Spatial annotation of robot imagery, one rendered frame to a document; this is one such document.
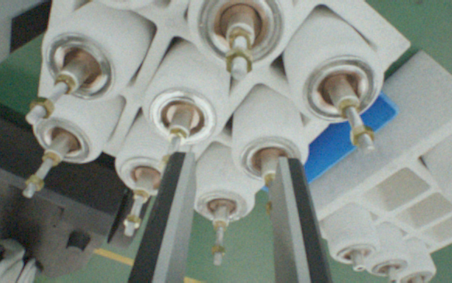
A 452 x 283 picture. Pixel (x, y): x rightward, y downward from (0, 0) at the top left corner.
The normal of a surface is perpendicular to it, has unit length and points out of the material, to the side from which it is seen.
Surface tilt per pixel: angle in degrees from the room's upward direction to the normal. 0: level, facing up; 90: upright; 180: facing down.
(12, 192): 0
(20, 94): 0
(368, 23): 0
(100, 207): 90
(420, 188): 90
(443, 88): 90
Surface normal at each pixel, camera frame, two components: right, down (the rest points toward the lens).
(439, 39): -0.06, 0.66
